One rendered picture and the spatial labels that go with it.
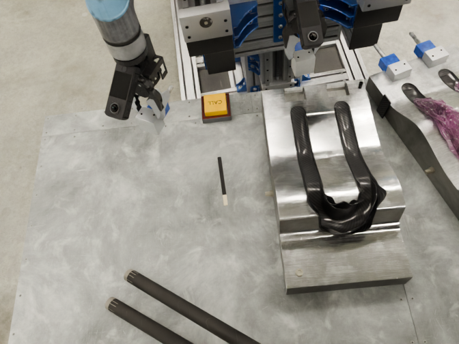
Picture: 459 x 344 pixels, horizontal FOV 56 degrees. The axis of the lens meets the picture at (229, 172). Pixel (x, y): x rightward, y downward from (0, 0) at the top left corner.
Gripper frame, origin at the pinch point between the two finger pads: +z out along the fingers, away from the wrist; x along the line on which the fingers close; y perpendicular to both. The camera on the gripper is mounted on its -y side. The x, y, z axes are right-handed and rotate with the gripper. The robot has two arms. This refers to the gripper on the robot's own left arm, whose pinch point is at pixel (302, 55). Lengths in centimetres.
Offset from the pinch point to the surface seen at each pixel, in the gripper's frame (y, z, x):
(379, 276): -54, 9, -1
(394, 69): -5.6, 6.9, -23.1
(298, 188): -34.0, 2.1, 10.9
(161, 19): 134, 95, 40
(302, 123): -15.3, 6.8, 4.3
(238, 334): -60, 5, 30
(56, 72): 111, 95, 104
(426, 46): 0.6, 8.2, -34.8
